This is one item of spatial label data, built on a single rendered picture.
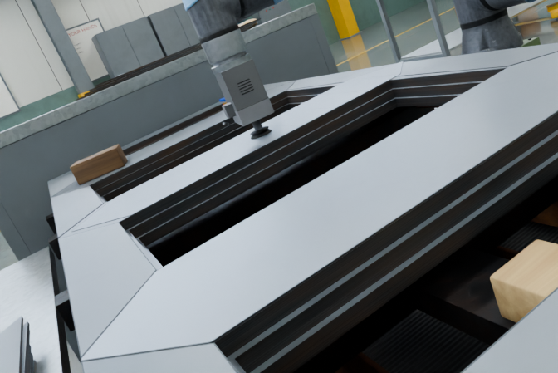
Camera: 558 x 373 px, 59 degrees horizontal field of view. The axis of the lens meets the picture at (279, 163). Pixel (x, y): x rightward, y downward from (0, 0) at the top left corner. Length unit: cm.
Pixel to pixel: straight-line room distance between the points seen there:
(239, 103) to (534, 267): 60
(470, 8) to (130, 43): 853
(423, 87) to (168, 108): 101
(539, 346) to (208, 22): 73
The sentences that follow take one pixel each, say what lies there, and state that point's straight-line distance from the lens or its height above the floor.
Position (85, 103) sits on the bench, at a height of 103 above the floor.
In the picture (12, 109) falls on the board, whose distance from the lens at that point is 988.
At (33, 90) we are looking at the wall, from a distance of 992.
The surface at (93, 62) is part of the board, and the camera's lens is 1003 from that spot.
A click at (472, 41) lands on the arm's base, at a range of 139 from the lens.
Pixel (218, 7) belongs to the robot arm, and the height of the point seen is 110.
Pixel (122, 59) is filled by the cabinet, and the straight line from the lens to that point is 952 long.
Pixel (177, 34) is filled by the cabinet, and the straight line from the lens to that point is 984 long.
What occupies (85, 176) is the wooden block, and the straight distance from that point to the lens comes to 128.
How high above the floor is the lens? 105
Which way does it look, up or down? 15 degrees down
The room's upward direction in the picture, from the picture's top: 22 degrees counter-clockwise
